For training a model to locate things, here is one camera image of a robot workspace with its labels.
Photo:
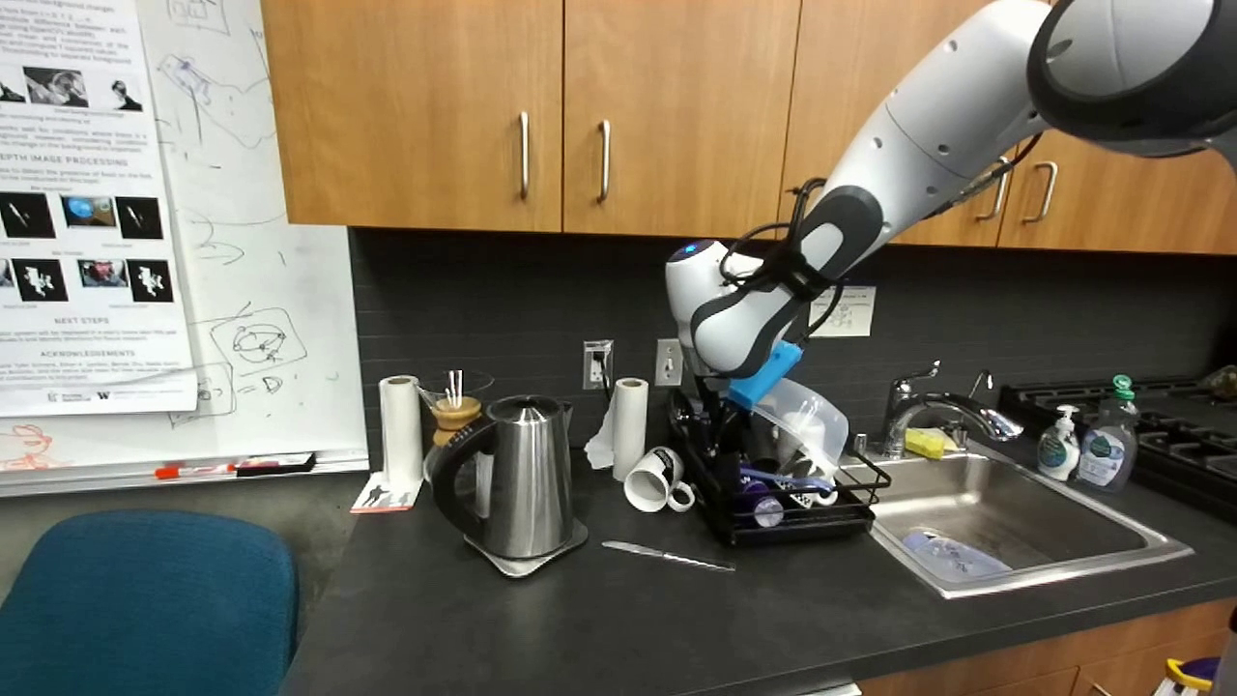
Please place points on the white paper wall note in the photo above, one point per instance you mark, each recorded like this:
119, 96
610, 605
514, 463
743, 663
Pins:
853, 314

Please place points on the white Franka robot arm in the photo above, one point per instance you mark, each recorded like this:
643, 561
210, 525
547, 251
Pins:
930, 130

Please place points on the dish soap bottle green cap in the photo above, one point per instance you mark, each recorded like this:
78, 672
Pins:
1108, 450

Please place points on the white and red packet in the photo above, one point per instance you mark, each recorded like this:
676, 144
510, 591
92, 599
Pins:
381, 499

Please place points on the white mug green checker rim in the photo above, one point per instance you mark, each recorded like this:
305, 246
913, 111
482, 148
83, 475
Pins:
811, 463

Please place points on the clear lid blue tabs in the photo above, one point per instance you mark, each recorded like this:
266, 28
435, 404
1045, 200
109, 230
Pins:
953, 559

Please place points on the white pump soap bottle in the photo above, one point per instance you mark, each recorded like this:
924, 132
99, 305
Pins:
1055, 450

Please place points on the glass jar with brown band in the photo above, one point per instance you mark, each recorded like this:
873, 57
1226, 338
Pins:
454, 414

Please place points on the black whiteboard eraser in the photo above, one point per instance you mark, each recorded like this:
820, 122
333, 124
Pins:
277, 463

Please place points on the whiteboard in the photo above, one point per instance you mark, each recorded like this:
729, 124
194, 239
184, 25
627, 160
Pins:
310, 360

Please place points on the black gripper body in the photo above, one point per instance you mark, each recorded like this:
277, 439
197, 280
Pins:
721, 409

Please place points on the yellow sponge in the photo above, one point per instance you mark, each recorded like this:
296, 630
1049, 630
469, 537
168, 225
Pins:
930, 447

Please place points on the clear plastic food container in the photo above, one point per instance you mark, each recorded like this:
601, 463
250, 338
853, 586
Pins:
805, 410

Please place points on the red marker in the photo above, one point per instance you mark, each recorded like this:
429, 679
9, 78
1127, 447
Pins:
194, 468

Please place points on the black stove top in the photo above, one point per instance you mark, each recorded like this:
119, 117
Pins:
1185, 439

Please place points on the blue plastic fork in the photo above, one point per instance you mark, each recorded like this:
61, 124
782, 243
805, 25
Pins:
797, 487

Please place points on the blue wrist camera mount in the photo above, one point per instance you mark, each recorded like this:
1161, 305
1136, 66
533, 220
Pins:
766, 372

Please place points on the stainless steel sink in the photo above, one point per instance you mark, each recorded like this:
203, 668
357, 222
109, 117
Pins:
1019, 516

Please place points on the plain white mug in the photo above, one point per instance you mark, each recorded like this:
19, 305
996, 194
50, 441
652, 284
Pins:
652, 483

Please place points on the white paper towel roll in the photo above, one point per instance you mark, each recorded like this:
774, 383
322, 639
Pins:
627, 429
400, 432

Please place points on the yellow and purple object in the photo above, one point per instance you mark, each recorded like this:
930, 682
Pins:
1185, 673

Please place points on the wall outlet plate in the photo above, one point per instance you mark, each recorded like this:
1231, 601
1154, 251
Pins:
596, 364
670, 364

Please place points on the stainless steel electric kettle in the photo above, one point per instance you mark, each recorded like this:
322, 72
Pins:
523, 478

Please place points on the chrome sink faucet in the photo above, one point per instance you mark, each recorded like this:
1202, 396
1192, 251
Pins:
921, 410

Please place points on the white research poster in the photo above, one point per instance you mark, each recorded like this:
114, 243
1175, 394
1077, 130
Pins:
89, 336

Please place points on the wooden lower cabinet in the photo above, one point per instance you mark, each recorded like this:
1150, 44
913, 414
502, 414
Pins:
1029, 659

